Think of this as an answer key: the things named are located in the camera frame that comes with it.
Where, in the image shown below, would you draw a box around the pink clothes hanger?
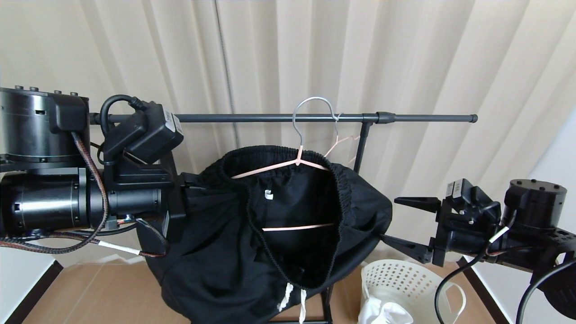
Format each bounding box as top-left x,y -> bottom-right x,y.
231,96 -> 339,233
324,112 -> 361,165

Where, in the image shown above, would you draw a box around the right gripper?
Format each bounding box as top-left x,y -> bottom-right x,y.
380,196 -> 490,267

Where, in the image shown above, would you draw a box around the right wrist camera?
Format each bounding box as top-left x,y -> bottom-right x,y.
445,178 -> 501,222

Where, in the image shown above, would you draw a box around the white curtain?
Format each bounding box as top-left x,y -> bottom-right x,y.
0,0 -> 576,270

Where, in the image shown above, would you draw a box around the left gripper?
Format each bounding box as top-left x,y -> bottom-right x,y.
89,172 -> 188,242

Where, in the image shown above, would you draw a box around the heap of clothes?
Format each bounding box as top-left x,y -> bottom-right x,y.
358,297 -> 414,324

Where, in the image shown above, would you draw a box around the black shorts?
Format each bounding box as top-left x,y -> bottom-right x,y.
137,145 -> 393,324

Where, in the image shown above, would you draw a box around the white laundry basket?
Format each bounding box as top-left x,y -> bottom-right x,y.
360,260 -> 467,324

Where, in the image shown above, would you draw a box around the black clothes rack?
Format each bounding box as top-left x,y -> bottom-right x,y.
89,112 -> 478,324

